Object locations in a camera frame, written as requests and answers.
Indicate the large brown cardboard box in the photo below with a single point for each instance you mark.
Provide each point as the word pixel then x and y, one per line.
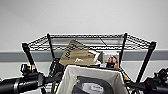
pixel 75 55

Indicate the white box with picture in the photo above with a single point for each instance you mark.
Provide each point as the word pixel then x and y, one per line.
pixel 111 60

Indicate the black bag white print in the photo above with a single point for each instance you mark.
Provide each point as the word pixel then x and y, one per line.
pixel 55 66

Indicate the pale woven basket dark spots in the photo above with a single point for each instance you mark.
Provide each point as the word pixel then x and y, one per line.
pixel 66 81

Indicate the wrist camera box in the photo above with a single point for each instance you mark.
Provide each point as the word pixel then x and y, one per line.
pixel 28 68
pixel 161 74

